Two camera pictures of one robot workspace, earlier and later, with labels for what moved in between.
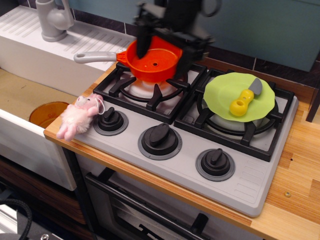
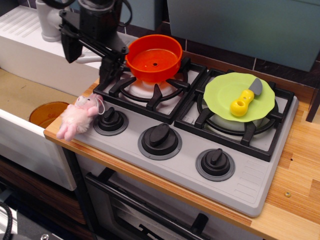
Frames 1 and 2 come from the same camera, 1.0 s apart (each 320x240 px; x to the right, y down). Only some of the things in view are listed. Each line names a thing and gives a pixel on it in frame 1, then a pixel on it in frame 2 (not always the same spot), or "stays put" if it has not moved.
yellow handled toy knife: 238,107 stays put
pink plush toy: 77,116 stays put
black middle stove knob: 160,142 stays put
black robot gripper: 179,20 -> 96,26
